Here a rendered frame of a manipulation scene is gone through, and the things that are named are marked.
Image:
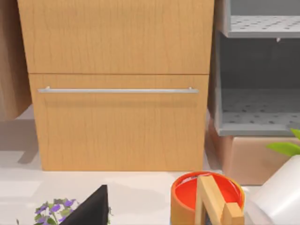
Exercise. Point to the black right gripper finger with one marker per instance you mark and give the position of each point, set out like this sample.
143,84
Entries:
93,211

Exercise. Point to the purple flower plant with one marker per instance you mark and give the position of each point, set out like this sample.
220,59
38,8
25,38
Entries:
50,209

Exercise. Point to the orange pot with red inside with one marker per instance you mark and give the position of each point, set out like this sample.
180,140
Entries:
185,199

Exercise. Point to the wooden framed blackboard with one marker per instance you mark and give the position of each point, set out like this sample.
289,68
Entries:
212,199

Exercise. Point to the brown wooden cupboard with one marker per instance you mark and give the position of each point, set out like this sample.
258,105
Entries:
11,58

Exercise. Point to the plain pale wooden drawer front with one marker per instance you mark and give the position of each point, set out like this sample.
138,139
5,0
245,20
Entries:
117,35

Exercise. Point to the white pot with green plant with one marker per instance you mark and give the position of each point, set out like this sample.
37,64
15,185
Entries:
276,197

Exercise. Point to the grey pierced shelf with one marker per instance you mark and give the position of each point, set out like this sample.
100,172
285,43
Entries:
262,25

